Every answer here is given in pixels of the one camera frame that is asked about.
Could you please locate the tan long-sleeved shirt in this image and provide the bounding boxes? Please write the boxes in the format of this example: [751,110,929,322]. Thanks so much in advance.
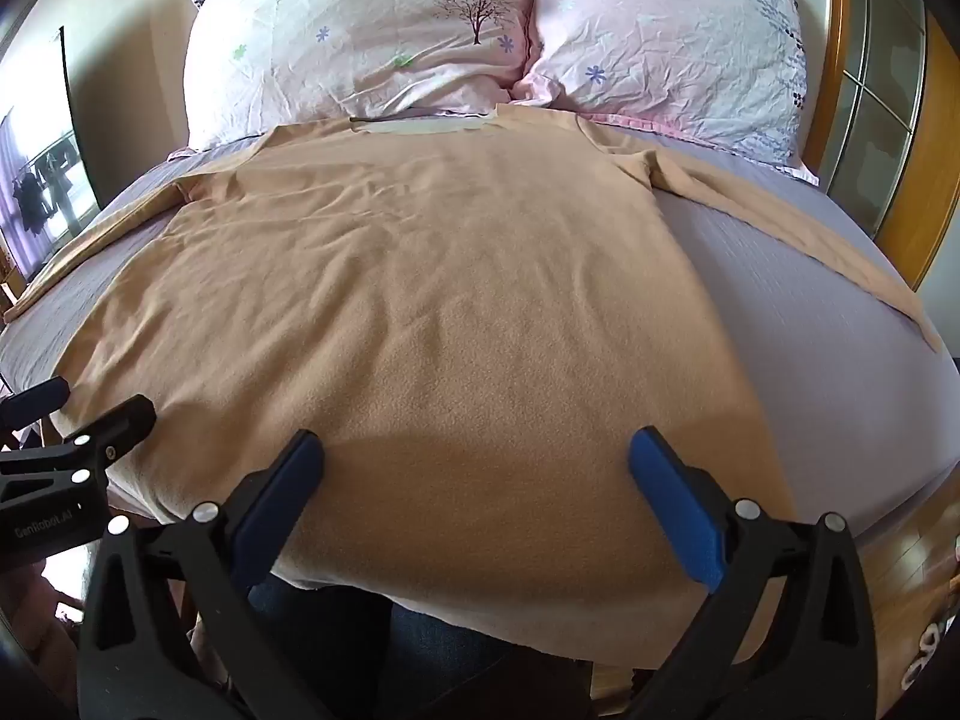
[6,103,943,670]

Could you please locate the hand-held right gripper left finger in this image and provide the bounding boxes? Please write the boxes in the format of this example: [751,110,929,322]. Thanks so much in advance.
[77,429,326,720]

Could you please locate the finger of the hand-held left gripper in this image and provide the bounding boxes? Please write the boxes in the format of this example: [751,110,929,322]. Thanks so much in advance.
[0,394,157,482]
[0,378,71,430]

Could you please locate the wooden headboard with glass panels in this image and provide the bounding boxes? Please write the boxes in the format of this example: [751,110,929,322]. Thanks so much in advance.
[757,0,960,293]

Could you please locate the bed with lavender sheet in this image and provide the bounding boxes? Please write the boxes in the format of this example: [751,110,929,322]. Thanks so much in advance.
[0,118,960,541]

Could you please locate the person's legs in jeans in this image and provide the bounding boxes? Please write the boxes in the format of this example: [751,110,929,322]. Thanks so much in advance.
[191,574,593,720]

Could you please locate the pink floral pillow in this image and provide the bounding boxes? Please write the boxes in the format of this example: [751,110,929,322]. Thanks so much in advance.
[517,0,820,187]

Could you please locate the window with hanging clothes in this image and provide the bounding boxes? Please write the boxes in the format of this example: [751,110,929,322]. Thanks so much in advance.
[0,109,100,278]

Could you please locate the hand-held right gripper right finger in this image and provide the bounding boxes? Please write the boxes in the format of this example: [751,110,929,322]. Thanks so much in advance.
[619,426,878,720]

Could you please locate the floral pillow with tree print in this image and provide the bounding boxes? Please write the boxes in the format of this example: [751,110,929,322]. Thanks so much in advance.
[184,0,542,151]

